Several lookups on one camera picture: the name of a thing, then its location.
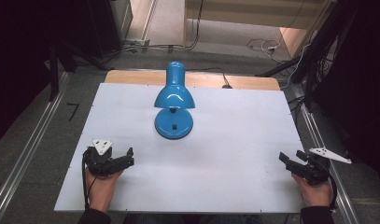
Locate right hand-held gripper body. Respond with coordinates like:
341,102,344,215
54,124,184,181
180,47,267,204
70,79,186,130
304,147,353,187

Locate person's right hand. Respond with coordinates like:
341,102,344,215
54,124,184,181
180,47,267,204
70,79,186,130
291,173,334,208

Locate black cabinet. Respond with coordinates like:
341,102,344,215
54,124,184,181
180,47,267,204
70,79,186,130
84,0,134,60

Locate light wooden furniture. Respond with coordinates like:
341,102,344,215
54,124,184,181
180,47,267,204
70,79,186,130
182,0,335,59

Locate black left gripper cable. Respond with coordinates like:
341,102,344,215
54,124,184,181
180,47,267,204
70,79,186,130
81,151,99,210

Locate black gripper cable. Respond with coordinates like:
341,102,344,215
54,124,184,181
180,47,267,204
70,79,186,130
81,151,99,210
327,169,339,211

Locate black lamp cable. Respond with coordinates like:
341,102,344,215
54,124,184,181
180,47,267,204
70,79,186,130
179,67,233,90

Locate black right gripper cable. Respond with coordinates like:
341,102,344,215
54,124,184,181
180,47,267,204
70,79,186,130
327,169,339,211

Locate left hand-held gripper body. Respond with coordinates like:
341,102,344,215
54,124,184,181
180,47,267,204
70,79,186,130
82,138,118,179

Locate black stand legs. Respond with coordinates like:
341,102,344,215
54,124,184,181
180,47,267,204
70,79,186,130
255,0,359,110
47,38,112,103

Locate grey power strip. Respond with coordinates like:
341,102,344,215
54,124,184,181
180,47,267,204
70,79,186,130
124,37,151,49

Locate aluminium floor rail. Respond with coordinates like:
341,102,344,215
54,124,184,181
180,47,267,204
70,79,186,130
294,88,361,224
0,72,70,224

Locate white floor cable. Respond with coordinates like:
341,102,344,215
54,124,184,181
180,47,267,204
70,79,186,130
246,37,291,64

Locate blue desk lamp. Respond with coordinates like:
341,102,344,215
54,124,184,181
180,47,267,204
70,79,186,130
153,61,196,141

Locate person's left hand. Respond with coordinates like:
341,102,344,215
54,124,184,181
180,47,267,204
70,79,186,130
85,169,124,214

